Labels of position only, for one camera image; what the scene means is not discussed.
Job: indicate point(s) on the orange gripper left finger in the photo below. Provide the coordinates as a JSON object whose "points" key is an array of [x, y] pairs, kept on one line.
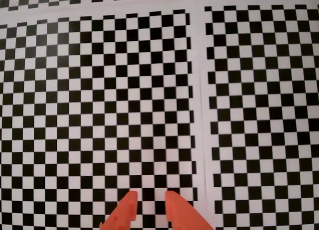
{"points": [[124, 210]]}

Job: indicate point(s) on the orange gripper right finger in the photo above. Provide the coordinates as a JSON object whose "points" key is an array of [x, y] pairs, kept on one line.
{"points": [[179, 212]]}

